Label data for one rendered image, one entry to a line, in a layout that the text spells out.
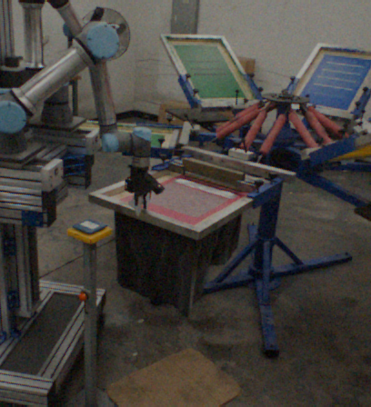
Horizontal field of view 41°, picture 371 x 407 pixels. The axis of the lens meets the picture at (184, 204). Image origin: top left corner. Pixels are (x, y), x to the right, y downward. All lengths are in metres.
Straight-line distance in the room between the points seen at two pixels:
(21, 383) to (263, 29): 5.49
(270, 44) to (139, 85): 2.26
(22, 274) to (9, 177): 0.64
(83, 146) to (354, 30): 4.60
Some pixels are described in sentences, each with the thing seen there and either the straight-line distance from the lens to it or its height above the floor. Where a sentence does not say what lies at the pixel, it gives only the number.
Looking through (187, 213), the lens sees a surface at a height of 0.97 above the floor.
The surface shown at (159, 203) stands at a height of 0.97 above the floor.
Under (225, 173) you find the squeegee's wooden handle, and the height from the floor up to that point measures 1.05.
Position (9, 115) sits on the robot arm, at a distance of 1.84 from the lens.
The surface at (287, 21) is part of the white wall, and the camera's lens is 6.76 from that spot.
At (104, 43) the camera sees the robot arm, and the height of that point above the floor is 1.68.
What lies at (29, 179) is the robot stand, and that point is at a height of 1.16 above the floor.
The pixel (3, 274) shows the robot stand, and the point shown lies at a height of 0.59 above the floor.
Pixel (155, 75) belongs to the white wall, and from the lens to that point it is 7.82.
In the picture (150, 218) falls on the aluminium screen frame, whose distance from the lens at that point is 2.07.
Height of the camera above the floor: 1.85
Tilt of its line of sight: 23 degrees down
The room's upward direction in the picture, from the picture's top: 4 degrees clockwise
